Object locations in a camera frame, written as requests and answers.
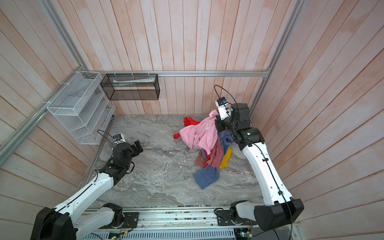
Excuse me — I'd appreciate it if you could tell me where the red cloth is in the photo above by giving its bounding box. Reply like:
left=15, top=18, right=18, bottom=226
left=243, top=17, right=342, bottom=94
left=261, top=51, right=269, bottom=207
left=174, top=117, right=200, bottom=140

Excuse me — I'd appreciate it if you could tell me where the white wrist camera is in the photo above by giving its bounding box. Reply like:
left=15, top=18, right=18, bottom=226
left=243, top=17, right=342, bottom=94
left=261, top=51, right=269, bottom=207
left=113, top=134, right=126, bottom=145
left=215, top=97, right=231, bottom=121

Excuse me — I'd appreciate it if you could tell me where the horizontal aluminium back rail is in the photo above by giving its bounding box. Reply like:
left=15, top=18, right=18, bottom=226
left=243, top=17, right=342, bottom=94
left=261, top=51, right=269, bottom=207
left=97, top=70, right=269, bottom=78

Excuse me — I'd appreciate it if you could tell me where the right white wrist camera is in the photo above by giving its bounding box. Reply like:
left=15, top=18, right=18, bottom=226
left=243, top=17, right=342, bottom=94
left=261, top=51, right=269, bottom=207
left=215, top=97, right=231, bottom=121

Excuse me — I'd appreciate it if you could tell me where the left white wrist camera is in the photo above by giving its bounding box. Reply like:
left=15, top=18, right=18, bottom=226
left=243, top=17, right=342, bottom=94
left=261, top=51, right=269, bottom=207
left=113, top=134, right=126, bottom=145

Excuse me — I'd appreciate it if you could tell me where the blue checkered cloth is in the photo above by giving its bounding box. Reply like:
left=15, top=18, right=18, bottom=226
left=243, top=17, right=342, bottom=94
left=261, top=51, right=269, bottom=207
left=194, top=130, right=234, bottom=189

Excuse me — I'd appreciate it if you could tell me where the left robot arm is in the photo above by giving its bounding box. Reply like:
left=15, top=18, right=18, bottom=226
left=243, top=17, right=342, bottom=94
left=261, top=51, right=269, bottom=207
left=31, top=141, right=143, bottom=240

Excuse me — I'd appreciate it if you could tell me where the yellow cloth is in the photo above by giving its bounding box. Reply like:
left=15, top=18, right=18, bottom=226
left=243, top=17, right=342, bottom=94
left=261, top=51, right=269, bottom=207
left=220, top=147, right=232, bottom=169

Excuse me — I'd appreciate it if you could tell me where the white wire mesh shelf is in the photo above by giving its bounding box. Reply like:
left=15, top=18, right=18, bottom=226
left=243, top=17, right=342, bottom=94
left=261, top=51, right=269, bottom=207
left=47, top=72, right=115, bottom=145

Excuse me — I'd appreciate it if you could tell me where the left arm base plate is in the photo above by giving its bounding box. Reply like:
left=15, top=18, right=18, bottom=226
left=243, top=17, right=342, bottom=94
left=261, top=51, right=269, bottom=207
left=101, top=212, right=139, bottom=229

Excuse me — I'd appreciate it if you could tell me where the mauve cloth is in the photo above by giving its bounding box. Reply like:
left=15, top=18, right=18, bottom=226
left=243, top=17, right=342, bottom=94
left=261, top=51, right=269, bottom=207
left=194, top=138, right=224, bottom=168

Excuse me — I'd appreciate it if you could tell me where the black wire mesh basket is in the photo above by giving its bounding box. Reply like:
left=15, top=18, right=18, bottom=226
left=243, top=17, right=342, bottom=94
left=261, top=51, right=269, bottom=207
left=101, top=73, right=161, bottom=101

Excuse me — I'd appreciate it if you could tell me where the pink cloth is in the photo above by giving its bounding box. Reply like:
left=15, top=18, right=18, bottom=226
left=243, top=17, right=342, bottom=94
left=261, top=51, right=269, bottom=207
left=179, top=110, right=219, bottom=155

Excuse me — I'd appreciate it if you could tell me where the left aluminium wall rail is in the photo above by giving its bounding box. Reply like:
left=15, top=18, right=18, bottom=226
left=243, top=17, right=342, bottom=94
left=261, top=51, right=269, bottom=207
left=1, top=66, right=85, bottom=167

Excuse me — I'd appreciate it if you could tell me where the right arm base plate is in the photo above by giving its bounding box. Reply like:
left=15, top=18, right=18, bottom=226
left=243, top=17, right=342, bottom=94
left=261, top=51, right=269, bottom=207
left=214, top=208, right=257, bottom=226

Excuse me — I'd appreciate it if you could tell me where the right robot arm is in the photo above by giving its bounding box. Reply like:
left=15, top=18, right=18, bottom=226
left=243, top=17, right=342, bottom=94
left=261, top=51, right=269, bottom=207
left=215, top=98, right=305, bottom=232

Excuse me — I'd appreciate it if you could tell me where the aluminium front rail frame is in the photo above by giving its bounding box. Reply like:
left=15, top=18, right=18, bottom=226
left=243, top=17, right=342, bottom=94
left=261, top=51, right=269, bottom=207
left=50, top=206, right=304, bottom=240

